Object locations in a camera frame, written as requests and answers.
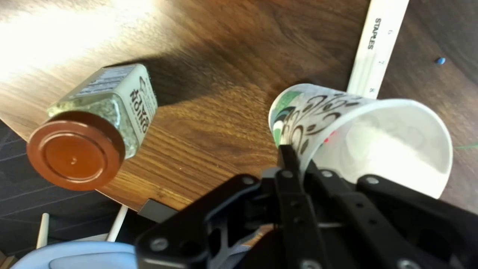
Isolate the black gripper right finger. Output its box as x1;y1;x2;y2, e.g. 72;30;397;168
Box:
303;166;478;269

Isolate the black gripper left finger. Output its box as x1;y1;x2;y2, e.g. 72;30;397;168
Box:
133;144;330;269

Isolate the patterned paper cup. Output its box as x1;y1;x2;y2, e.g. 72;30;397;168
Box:
267;81;454;201

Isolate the glass jar with brown lid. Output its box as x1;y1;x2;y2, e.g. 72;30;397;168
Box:
25;62;160;193

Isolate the light wooden ruler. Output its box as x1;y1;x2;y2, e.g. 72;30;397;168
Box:
345;0;412;101

